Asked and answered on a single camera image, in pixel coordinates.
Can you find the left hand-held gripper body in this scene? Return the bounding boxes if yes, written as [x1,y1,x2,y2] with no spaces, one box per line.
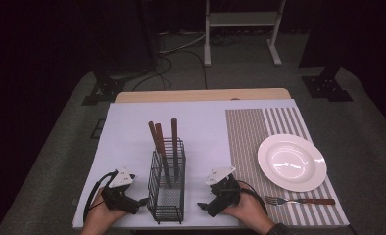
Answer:
[100,167,140,215]

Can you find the brown handled fork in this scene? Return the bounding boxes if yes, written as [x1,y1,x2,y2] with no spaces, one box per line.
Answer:
[265,195,337,207]

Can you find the white table cover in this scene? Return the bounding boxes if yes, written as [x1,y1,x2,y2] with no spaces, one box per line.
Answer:
[72,99,298,229]

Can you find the white plate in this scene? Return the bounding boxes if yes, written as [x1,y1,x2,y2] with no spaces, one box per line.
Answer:
[257,133,328,193]

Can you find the black floor cable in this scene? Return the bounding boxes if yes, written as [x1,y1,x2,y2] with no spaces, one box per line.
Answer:
[131,48,209,92]

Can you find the white floor cable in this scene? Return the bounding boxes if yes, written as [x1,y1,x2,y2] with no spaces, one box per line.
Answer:
[158,31,207,55]

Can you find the striped placemat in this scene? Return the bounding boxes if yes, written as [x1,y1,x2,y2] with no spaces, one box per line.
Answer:
[224,106,351,227]

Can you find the white metal stand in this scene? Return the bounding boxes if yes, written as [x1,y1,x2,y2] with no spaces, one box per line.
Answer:
[203,0,287,68]

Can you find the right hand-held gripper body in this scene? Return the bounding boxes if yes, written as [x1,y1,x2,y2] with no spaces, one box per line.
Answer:
[205,166,242,218]

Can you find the brown wooden chopsticks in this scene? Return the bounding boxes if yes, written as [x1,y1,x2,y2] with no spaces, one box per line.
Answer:
[148,120,173,190]

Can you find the brown handled utensil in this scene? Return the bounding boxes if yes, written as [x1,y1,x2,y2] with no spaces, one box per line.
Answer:
[170,117,180,183]
[154,122,173,190]

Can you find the black wire cutlery holder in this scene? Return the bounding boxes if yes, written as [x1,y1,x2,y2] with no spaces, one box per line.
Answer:
[147,137,187,225]

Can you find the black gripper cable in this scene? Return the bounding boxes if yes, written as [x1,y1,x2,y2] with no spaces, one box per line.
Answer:
[82,170,118,223]
[235,179,269,215]

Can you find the black stand base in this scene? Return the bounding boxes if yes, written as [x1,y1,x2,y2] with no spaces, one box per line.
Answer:
[80,70,127,107]
[300,64,355,103]

